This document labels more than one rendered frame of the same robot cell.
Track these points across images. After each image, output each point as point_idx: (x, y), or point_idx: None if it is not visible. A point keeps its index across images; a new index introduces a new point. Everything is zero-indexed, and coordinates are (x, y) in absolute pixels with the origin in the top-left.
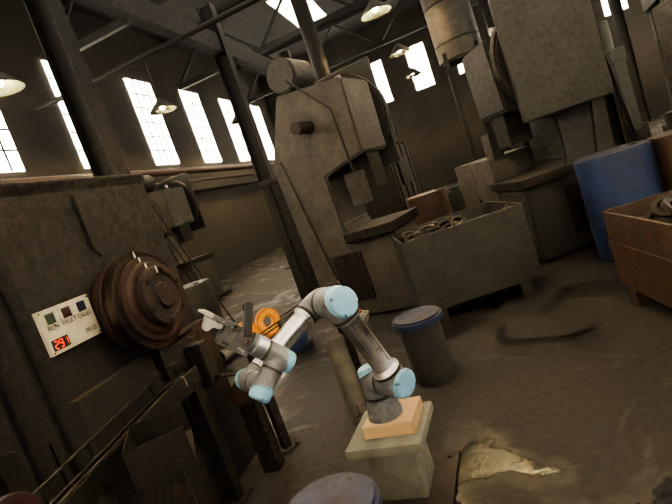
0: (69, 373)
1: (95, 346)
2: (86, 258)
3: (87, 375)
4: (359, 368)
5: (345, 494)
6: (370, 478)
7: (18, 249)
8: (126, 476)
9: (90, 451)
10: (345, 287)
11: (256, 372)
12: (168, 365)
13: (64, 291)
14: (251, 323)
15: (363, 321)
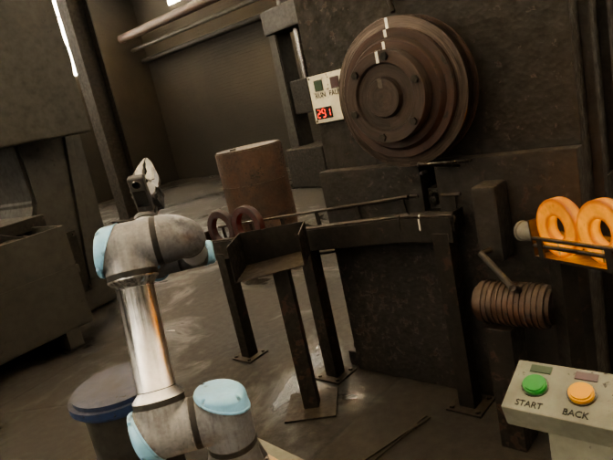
0: (333, 144)
1: None
2: (379, 13)
3: (350, 153)
4: (231, 380)
5: (109, 392)
6: (106, 412)
7: (307, 5)
8: (348, 262)
9: (317, 219)
10: (94, 237)
11: None
12: (444, 191)
13: (344, 56)
14: (134, 200)
15: (121, 303)
